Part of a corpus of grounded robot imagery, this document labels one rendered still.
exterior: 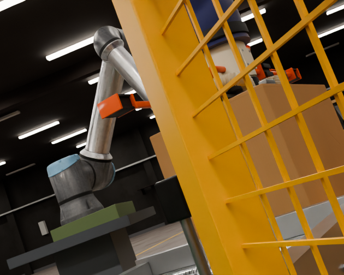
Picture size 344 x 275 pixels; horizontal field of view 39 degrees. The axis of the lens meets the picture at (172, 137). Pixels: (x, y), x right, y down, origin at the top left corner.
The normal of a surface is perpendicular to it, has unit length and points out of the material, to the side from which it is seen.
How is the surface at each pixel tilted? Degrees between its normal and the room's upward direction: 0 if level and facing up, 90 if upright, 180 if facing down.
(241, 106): 90
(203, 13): 76
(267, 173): 90
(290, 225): 90
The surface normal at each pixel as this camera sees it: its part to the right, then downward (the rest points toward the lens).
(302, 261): 0.77, -0.36
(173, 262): -0.53, 0.08
